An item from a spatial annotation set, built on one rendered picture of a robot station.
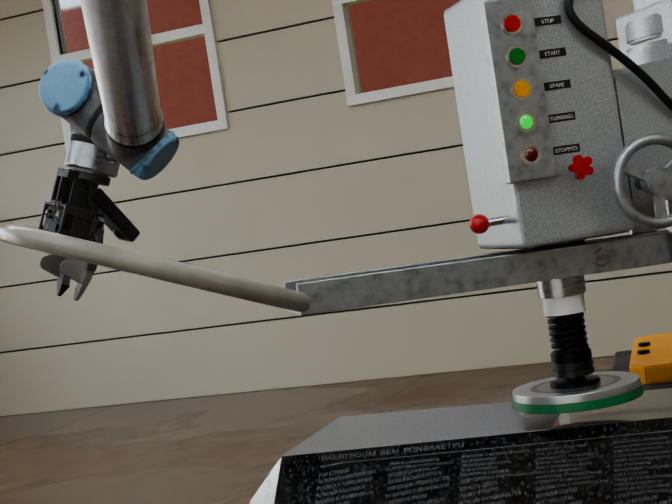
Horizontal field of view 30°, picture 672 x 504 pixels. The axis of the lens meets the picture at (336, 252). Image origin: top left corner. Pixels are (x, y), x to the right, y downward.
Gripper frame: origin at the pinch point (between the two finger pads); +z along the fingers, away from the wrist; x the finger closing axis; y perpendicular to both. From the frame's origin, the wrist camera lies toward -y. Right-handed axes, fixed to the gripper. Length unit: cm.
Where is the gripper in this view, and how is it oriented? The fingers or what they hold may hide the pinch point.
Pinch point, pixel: (72, 291)
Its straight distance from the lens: 216.7
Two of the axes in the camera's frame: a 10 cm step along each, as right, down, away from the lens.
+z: -2.2, 9.7, -0.5
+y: -7.1, -2.0, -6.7
